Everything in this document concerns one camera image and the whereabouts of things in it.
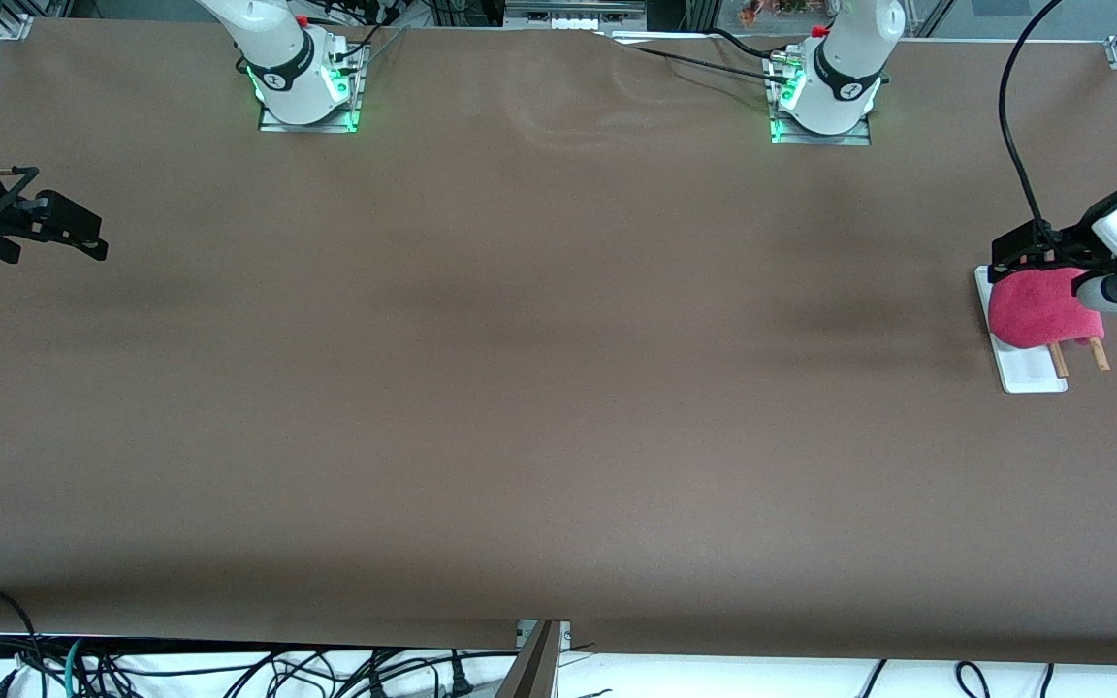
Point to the small metal bracket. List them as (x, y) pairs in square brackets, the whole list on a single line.
[(565, 632)]

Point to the white rack base plate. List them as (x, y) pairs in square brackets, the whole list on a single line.
[(1029, 373)]

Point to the brown table cover sheet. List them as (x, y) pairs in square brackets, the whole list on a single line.
[(558, 388)]

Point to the brown wooden beam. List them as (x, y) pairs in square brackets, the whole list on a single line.
[(529, 669)]

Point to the orange artificial leaves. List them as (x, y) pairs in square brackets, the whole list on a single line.
[(772, 10)]

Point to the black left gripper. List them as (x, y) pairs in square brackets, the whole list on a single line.
[(1069, 245)]

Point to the wooden rack rod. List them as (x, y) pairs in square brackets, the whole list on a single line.
[(1100, 357)]

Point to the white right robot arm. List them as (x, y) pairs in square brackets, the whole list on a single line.
[(277, 58)]

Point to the grey device with white sockets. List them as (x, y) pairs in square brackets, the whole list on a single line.
[(573, 12)]

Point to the pink microfibre towel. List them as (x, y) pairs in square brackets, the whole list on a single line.
[(1043, 310)]

